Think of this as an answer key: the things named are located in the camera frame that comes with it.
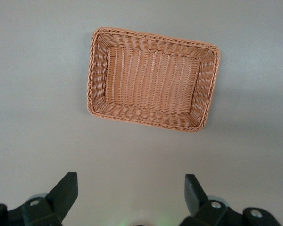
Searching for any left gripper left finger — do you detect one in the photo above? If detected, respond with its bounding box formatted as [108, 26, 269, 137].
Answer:
[22, 172, 79, 226]

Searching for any brown wicker basket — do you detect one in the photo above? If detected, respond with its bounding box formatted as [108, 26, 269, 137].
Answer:
[85, 27, 221, 134]

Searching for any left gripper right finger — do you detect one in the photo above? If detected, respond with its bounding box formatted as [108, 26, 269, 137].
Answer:
[181, 174, 245, 226]

